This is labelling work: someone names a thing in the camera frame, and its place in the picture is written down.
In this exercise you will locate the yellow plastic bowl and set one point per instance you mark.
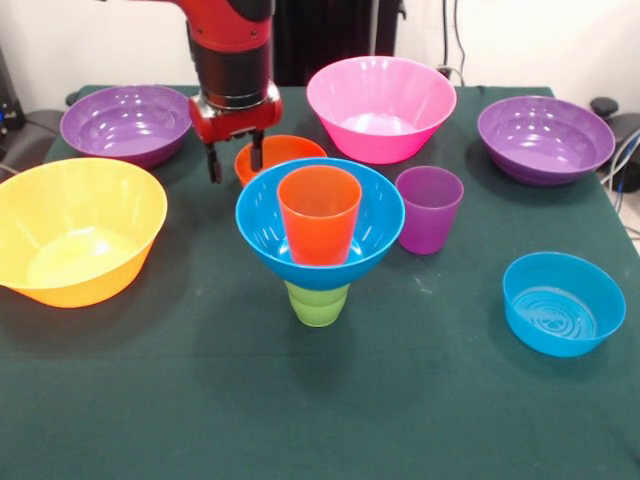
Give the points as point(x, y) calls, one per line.
point(75, 260)

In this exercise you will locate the deep blue plastic bowl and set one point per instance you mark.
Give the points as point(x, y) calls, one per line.
point(375, 235)

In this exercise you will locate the orange plastic bowl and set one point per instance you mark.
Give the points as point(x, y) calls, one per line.
point(290, 150)

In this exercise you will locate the low blue plastic bowl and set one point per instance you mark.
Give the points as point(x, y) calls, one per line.
point(550, 337)

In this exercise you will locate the green plastic cup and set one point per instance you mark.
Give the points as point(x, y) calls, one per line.
point(315, 312)

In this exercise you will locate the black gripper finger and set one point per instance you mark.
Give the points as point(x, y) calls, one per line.
point(214, 167)
point(257, 155)

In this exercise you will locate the purple plastic cup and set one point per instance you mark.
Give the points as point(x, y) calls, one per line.
point(432, 230)

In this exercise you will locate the orange plastic cup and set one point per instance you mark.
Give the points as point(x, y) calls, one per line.
point(320, 240)

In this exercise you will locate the purple plastic bowl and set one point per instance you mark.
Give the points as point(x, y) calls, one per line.
point(545, 152)
point(125, 147)

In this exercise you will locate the pink plastic bowl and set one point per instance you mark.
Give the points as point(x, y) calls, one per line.
point(380, 145)

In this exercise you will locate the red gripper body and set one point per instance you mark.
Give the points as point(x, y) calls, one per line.
point(235, 122)

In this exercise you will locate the black round knob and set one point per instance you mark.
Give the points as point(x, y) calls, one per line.
point(604, 106)

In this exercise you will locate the dark green table cloth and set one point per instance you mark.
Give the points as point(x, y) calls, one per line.
point(320, 400)

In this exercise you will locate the black device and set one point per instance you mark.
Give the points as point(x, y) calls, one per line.
point(10, 115)

